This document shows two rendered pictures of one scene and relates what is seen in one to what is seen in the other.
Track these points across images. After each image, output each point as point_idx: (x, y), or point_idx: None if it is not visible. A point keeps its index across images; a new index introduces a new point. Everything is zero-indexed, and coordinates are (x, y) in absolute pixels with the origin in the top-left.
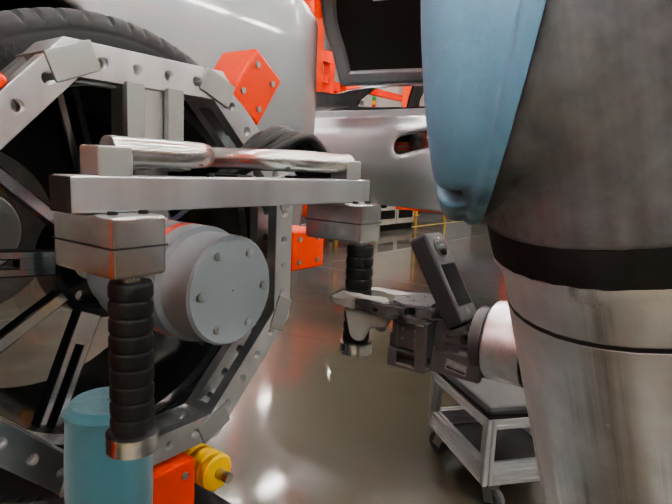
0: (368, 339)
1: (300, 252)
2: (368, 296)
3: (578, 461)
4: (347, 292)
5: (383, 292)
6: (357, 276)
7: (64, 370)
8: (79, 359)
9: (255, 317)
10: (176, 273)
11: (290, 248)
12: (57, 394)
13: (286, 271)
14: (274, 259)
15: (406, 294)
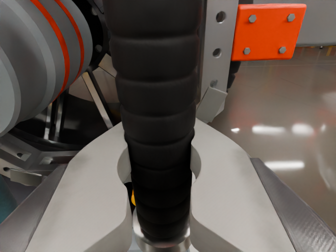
0: (171, 235)
1: (250, 37)
2: (101, 174)
3: None
4: (114, 130)
5: (200, 171)
6: (119, 98)
7: (50, 105)
8: (59, 100)
9: (0, 120)
10: None
11: (232, 30)
12: (50, 118)
13: (222, 60)
14: (203, 43)
15: (250, 247)
